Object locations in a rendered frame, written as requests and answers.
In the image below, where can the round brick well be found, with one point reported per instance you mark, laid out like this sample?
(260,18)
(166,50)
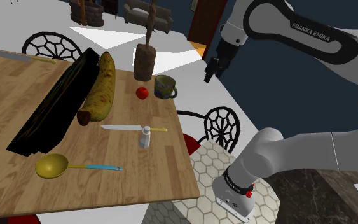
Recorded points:
(88,14)

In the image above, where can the wooden table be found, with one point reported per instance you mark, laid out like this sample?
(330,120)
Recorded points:
(8,93)

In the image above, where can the grey sofa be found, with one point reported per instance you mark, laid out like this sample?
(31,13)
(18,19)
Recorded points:
(141,15)

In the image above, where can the long black tray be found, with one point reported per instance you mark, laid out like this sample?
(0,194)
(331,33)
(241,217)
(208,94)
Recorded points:
(54,105)

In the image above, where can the spotted yellow banana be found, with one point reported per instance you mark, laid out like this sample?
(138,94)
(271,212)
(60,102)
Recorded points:
(102,90)

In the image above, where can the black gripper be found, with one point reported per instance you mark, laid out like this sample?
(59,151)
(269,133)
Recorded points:
(227,52)

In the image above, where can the white salt shaker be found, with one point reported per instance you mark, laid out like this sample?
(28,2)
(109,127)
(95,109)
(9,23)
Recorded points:
(144,139)

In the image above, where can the brown door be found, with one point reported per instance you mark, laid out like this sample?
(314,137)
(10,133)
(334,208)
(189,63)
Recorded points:
(205,21)

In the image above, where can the dark marble robot stand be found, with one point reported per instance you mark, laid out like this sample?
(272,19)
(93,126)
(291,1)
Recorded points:
(309,198)

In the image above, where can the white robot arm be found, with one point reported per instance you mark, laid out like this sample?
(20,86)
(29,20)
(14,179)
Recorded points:
(290,152)

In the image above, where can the green patterned mug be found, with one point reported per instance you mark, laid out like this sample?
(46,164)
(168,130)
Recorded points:
(163,86)

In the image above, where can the red tomato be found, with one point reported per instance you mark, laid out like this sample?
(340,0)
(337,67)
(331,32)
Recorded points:
(142,93)

